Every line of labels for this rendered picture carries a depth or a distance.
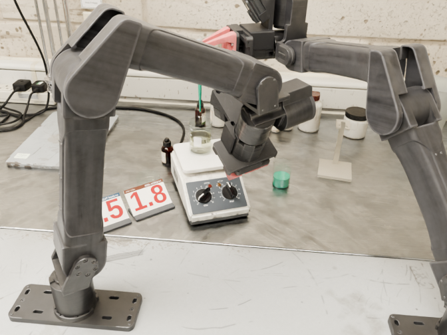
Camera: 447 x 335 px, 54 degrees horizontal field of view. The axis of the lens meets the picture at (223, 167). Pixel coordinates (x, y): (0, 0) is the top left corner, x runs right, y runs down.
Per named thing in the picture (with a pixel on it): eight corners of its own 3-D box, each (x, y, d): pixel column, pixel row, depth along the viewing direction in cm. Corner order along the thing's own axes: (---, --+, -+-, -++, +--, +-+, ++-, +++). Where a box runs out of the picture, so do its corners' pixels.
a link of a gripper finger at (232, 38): (199, 36, 82) (247, 33, 84) (189, 26, 87) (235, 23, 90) (199, 71, 85) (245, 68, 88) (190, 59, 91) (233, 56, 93)
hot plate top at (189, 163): (238, 167, 95) (238, 163, 94) (183, 174, 91) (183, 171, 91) (222, 141, 104) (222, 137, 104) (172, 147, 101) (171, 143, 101)
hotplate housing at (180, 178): (250, 217, 93) (253, 186, 88) (189, 227, 89) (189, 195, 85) (221, 163, 111) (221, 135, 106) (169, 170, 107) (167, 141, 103)
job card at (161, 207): (175, 207, 95) (174, 191, 93) (136, 221, 91) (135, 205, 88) (161, 193, 99) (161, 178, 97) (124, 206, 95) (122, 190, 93)
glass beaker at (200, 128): (215, 156, 97) (215, 123, 93) (191, 159, 96) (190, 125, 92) (208, 143, 102) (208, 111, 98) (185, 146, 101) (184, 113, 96)
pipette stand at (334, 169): (350, 182, 105) (361, 134, 98) (316, 177, 107) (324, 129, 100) (350, 165, 112) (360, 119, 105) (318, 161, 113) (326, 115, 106)
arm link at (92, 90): (260, 56, 70) (68, -11, 52) (293, 74, 64) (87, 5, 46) (231, 125, 74) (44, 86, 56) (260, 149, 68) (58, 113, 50)
